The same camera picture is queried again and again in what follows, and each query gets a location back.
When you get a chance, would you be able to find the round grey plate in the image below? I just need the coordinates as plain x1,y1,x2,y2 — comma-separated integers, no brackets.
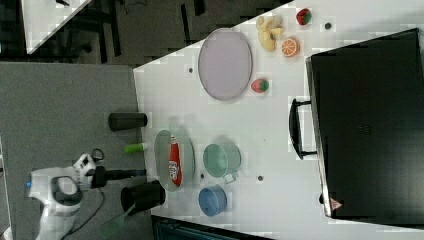
198,28,252,101

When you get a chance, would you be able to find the green strainer bowl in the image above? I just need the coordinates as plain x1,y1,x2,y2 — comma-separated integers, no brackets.
154,130,195,192

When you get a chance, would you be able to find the dark red plush strawberry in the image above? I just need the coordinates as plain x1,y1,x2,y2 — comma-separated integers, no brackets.
296,8,312,26

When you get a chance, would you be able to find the green mug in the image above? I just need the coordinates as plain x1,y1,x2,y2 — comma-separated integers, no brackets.
203,144,241,184

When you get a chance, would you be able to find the red plush ketchup bottle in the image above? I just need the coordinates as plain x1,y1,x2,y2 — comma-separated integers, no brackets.
168,135,182,187

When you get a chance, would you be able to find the green marker bottle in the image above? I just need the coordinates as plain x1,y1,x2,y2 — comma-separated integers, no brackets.
124,143,149,154

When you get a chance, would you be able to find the blue cup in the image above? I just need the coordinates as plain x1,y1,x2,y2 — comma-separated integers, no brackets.
198,185,227,217

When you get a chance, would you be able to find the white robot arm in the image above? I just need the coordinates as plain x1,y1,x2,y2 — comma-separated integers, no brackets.
26,154,146,240

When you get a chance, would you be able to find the black cylinder post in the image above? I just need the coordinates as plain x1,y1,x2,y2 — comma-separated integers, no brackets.
108,112,148,132

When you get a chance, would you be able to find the black cup holder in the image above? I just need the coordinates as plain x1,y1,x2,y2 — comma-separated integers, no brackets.
121,180,166,215

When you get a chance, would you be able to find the black cable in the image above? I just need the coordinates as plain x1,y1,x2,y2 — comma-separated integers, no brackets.
59,186,106,240

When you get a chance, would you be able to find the black toaster oven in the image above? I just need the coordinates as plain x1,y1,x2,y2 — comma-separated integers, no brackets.
305,28,424,229

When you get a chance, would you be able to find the pink plush strawberry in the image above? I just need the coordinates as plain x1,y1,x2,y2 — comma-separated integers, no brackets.
251,79,269,93

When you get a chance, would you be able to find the yellow plush banana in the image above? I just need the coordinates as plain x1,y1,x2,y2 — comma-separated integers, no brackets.
256,16,284,52

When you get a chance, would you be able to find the orange slice toy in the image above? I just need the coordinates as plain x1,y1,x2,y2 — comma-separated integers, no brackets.
282,38,300,57

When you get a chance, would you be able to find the green spatula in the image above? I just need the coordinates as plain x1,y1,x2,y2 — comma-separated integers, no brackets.
99,205,135,240

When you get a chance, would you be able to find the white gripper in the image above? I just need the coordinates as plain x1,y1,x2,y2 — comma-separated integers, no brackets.
72,153,146,191

